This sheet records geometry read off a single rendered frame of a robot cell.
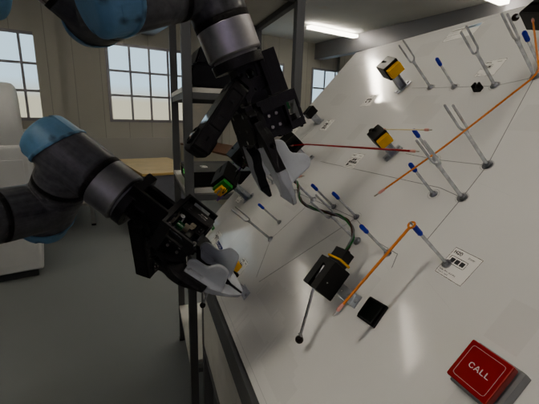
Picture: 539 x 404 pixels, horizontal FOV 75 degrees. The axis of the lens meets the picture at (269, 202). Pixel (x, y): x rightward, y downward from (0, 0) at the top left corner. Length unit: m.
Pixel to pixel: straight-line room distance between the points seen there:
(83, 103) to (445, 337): 6.61
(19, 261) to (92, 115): 3.86
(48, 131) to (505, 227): 0.64
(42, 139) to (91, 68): 6.35
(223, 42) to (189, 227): 0.24
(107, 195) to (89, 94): 6.36
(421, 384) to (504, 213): 0.27
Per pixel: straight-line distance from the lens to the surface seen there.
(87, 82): 6.86
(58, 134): 0.54
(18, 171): 3.30
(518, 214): 0.61
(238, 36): 0.48
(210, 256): 0.54
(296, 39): 1.55
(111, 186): 0.51
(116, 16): 0.43
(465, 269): 0.58
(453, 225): 0.64
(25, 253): 3.46
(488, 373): 0.47
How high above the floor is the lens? 1.36
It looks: 14 degrees down
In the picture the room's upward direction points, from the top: 2 degrees clockwise
